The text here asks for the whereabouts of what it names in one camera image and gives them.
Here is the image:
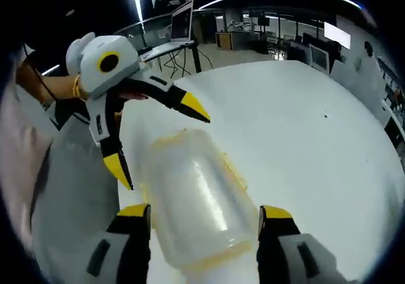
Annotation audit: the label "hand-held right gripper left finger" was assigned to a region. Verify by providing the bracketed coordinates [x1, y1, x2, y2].
[80, 203, 153, 284]

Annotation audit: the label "wooden cabinet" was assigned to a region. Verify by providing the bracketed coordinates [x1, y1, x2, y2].
[215, 32, 235, 49]

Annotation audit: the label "person's pale clothing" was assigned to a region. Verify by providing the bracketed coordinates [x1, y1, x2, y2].
[0, 83, 56, 244]

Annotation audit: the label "bright wall screen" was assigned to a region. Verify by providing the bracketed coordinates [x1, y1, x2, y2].
[323, 21, 352, 50]

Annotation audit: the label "person's left hand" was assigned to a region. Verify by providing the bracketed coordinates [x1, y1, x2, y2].
[117, 89, 149, 102]

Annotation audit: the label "black floor cables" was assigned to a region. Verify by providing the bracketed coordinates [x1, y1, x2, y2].
[156, 47, 218, 78]

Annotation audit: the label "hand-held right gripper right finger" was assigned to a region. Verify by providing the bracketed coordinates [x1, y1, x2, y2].
[256, 204, 341, 284]

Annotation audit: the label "thin black cable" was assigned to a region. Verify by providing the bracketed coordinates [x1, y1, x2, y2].
[23, 42, 92, 122]

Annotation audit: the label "open silver laptop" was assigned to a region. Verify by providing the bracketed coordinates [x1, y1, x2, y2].
[170, 0, 195, 43]

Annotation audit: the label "clear plastic container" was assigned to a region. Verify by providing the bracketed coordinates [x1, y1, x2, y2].
[139, 128, 259, 271]

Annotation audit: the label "yellow bracelet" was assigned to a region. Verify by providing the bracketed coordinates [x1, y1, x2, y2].
[72, 75, 86, 98]

